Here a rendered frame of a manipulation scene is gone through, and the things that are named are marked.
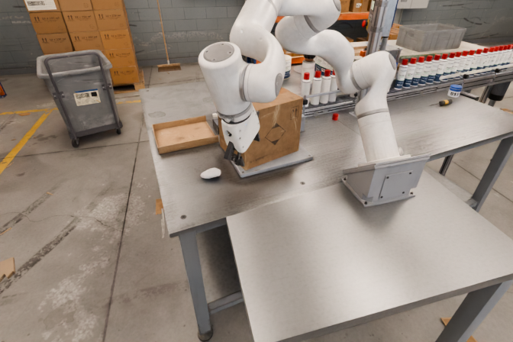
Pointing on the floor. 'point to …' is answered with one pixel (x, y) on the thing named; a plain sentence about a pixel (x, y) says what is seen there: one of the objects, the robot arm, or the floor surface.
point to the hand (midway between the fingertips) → (246, 150)
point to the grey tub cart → (81, 91)
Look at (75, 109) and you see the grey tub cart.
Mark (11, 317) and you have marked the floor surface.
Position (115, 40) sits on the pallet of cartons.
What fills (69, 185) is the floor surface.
